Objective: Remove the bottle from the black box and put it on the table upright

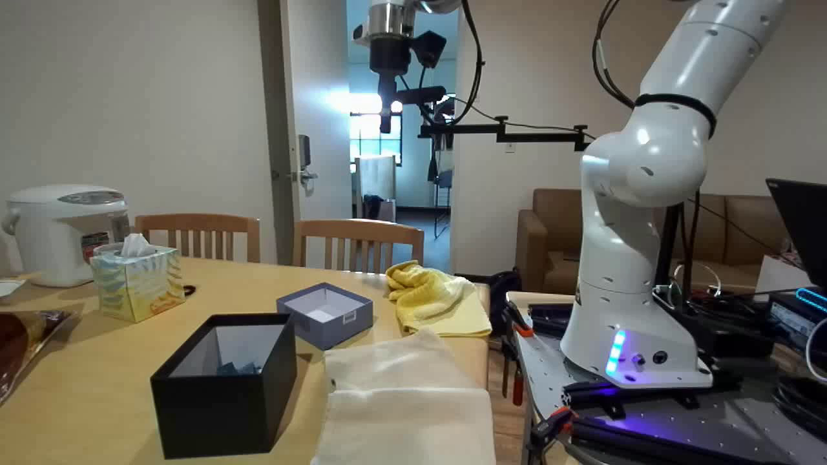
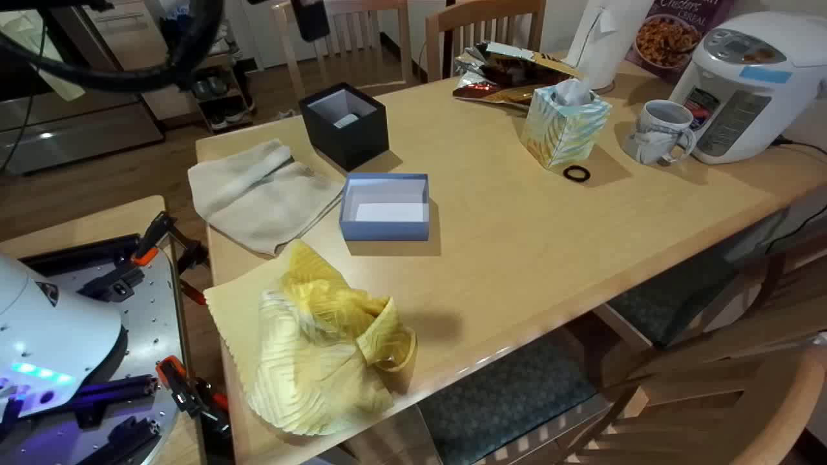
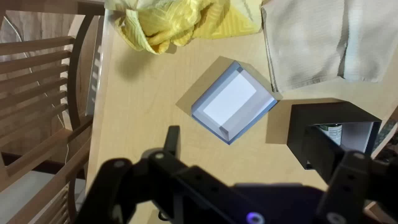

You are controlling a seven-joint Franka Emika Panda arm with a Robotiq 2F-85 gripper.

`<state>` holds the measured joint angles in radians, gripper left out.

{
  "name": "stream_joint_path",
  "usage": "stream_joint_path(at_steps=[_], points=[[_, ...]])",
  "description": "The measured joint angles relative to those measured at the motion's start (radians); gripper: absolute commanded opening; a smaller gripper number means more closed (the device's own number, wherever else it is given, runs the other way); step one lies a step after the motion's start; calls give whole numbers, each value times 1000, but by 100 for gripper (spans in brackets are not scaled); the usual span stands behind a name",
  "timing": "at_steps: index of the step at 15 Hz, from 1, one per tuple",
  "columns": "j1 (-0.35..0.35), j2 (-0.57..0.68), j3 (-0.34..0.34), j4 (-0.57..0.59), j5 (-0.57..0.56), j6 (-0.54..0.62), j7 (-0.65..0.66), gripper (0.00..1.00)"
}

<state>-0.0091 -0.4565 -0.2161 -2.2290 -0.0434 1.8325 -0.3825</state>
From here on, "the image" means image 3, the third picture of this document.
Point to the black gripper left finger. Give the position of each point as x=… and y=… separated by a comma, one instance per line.
x=119, y=186

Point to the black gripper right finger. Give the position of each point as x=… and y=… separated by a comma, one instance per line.
x=348, y=186

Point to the black open box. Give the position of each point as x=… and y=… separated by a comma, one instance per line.
x=331, y=110

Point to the small blue-grey box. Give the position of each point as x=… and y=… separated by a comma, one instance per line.
x=231, y=99

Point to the wooden chair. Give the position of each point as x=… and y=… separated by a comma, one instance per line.
x=37, y=165
x=37, y=62

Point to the white cloth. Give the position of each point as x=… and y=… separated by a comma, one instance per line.
x=323, y=41

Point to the yellow cloth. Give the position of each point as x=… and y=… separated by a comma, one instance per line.
x=165, y=25

